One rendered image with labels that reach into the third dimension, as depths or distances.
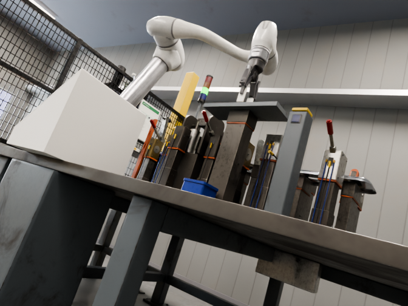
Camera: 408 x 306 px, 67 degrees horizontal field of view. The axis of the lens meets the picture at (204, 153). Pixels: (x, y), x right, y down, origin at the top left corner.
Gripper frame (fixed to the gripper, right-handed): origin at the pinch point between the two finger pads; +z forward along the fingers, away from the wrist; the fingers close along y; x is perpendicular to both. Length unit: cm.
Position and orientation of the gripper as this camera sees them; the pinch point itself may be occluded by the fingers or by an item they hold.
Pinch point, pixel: (244, 102)
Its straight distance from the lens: 138.0
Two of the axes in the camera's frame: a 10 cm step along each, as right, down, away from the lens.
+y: -4.4, -3.6, -8.2
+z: -3.1, 9.2, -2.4
